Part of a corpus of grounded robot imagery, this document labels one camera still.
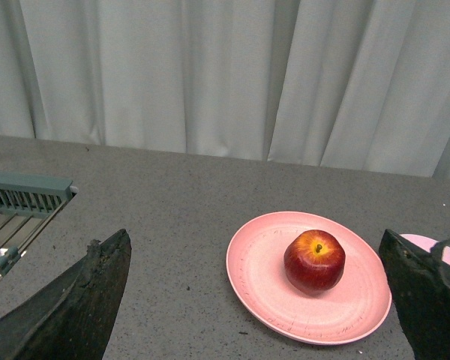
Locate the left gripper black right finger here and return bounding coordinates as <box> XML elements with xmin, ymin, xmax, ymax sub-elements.
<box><xmin>379</xmin><ymin>229</ymin><xmax>450</xmax><ymax>359</ymax></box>

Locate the white pleated curtain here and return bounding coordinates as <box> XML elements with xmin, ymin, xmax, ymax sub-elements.
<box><xmin>0</xmin><ymin>1</ymin><xmax>450</xmax><ymax>179</ymax></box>

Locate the grey-green dish rack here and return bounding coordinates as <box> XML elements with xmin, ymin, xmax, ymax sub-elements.
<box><xmin>0</xmin><ymin>172</ymin><xmax>78</xmax><ymax>281</ymax></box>

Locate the red yellow apple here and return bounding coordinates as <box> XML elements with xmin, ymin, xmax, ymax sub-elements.
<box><xmin>283</xmin><ymin>229</ymin><xmax>346</xmax><ymax>296</ymax></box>

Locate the pink round plate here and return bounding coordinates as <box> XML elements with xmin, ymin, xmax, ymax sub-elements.
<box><xmin>226</xmin><ymin>211</ymin><xmax>392</xmax><ymax>346</ymax></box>

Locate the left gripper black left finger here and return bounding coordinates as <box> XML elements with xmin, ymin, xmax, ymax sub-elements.
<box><xmin>0</xmin><ymin>229</ymin><xmax>131</xmax><ymax>359</ymax></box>

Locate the pale pink bowl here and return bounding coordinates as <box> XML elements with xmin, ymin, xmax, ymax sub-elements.
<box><xmin>401</xmin><ymin>234</ymin><xmax>450</xmax><ymax>266</ymax></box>

